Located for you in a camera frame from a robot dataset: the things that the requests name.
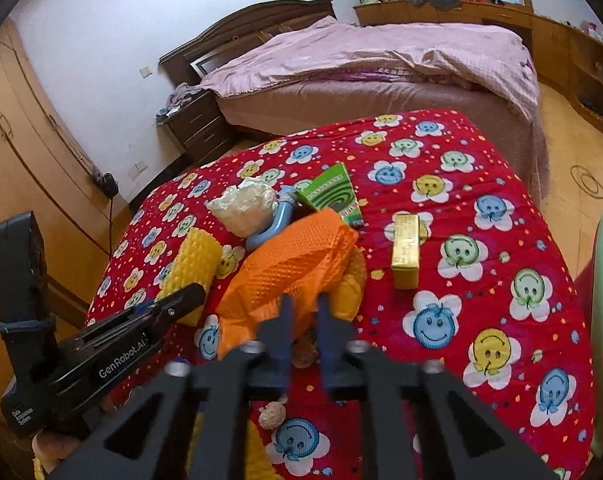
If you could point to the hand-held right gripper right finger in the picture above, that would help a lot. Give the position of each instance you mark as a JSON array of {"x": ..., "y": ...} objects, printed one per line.
[{"x": 326, "y": 332}]

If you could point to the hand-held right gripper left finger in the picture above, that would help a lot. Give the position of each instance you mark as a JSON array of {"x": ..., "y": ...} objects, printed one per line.
[{"x": 284, "y": 332}]

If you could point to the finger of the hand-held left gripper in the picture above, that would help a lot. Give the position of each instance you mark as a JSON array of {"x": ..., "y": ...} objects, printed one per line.
[
  {"x": 144, "y": 310},
  {"x": 186, "y": 300}
]

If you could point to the yellow foam wrap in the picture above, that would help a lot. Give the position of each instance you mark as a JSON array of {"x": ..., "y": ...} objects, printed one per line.
[{"x": 191, "y": 265}]

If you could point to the orange plush toy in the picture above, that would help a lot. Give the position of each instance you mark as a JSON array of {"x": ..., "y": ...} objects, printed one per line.
[{"x": 291, "y": 260}]

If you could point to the person's left hand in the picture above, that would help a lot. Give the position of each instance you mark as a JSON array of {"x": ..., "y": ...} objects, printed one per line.
[{"x": 56, "y": 452}]

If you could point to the small crumpled brown paper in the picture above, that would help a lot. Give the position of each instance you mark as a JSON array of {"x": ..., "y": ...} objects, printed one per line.
[{"x": 305, "y": 352}]

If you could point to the small beige ball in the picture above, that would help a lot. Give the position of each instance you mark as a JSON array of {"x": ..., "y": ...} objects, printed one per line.
[{"x": 272, "y": 416}]

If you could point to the crumpled white plastic bag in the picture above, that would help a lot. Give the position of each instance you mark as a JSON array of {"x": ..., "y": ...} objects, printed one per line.
[{"x": 244, "y": 205}]

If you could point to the wooden block toy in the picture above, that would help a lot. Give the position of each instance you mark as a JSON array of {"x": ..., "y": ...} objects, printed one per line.
[{"x": 405, "y": 250}]

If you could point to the black power strip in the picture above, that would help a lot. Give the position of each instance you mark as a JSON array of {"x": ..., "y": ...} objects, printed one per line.
[{"x": 106, "y": 182}]

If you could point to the green cardboard box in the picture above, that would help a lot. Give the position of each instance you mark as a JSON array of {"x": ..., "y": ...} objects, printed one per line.
[{"x": 331, "y": 192}]

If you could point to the red smiley flower blanket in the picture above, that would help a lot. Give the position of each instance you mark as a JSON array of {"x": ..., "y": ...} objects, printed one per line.
[{"x": 456, "y": 220}]

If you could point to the dark wooden nightstand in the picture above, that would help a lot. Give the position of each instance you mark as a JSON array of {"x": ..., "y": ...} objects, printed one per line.
[{"x": 201, "y": 125}]

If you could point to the pile of clothes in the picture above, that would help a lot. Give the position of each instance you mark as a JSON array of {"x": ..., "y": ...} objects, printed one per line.
[{"x": 181, "y": 97}]

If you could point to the light wooden wardrobe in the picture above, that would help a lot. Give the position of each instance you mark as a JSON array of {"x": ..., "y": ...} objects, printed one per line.
[{"x": 26, "y": 140}]

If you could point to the dark wooden headboard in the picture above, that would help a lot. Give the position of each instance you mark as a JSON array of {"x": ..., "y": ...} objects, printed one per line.
[{"x": 241, "y": 25}]

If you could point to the pink duvet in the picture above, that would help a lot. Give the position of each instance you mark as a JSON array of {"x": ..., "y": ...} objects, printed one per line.
[{"x": 371, "y": 55}]

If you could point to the long wooden desk cabinet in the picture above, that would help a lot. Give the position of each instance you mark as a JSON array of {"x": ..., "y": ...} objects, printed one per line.
[{"x": 551, "y": 45}]

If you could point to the small pink container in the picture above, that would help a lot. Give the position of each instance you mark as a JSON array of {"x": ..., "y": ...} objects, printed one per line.
[{"x": 590, "y": 28}]

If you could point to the white wall socket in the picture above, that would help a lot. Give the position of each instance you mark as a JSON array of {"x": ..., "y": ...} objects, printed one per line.
[
  {"x": 139, "y": 169},
  {"x": 145, "y": 71}
]

